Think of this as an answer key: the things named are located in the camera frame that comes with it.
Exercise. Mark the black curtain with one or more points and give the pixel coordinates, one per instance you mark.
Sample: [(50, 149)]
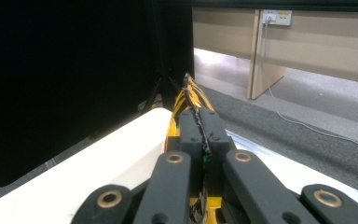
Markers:
[(59, 77)]

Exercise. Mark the black metal stand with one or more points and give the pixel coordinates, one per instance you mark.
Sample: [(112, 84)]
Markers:
[(155, 93)]

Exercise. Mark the white plastic tray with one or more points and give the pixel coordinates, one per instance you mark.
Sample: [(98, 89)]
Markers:
[(105, 161)]

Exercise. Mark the yellow black chip bag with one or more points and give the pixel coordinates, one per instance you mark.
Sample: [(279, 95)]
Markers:
[(195, 90)]

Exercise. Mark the beige wooden desk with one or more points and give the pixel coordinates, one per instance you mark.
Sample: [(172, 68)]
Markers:
[(323, 49)]

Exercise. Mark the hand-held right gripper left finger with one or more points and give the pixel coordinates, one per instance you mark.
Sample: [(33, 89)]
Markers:
[(188, 130)]

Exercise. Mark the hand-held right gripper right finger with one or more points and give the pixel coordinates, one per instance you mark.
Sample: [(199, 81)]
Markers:
[(219, 133)]

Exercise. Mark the white wall socket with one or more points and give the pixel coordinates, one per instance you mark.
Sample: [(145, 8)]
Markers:
[(276, 17)]

